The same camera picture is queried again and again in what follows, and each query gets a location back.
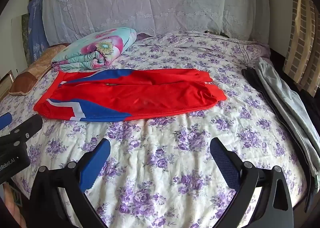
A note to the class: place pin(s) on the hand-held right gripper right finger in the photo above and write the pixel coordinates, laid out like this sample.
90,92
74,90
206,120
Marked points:
225,165

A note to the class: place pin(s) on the folded floral quilt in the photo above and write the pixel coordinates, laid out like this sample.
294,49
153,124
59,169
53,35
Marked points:
100,48

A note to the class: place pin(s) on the black garment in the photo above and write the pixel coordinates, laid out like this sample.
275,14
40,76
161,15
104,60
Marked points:
262,88

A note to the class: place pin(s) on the white lace cover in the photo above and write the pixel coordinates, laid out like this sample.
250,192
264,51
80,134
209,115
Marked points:
150,1

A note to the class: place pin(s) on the gold picture frame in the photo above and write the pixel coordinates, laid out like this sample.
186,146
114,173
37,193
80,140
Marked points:
6,82

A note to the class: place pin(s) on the striped beige curtain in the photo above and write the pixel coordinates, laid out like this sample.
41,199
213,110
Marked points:
302,43

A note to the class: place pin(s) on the purple floral bedsheet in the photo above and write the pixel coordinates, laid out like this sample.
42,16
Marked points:
175,143

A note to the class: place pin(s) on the person's left forearm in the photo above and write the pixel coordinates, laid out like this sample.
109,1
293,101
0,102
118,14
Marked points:
16,208

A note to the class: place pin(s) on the grey garment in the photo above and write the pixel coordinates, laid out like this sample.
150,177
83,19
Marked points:
282,93

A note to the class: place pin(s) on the red and blue pants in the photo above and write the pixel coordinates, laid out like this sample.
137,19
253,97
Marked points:
150,98

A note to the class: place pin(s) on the blue patterned cloth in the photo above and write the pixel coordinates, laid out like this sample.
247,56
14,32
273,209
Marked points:
35,30

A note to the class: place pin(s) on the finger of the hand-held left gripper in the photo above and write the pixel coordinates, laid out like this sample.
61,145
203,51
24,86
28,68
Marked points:
5,121
30,124

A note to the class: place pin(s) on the brown pillow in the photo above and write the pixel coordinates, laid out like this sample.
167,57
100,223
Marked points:
32,70

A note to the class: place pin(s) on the green landscape picture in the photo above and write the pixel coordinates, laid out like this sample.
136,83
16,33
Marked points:
25,33

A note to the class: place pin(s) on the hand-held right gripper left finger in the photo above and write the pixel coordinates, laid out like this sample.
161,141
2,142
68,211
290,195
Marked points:
96,165

